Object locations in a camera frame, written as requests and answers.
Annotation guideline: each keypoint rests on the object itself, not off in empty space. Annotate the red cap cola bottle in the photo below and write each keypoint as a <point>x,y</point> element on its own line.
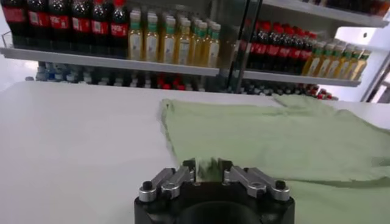
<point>100,27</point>
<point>274,51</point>
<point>81,25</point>
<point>264,50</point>
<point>59,22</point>
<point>38,21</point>
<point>294,54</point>
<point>119,30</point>
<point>303,56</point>
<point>285,53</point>
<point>13,18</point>

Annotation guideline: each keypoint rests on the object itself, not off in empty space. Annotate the white bottle shelf unit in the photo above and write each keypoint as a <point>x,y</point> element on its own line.
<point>289,78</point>
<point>106,62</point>

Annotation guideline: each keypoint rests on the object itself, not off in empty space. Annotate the green polo shirt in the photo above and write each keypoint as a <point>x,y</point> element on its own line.
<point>259,137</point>

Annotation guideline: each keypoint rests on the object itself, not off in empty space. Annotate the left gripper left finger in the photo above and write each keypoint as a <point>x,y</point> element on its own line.
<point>170,182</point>

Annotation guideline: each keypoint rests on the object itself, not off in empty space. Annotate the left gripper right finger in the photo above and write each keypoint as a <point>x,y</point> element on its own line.
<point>256,182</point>

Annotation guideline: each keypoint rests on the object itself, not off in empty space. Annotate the green cap yellow drink bottle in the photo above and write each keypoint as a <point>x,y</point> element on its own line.
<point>151,47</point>
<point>342,68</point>
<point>310,65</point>
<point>331,67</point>
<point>167,48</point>
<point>353,69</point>
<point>135,45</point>
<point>362,70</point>
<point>182,50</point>
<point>198,51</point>
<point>321,66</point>
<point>213,53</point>

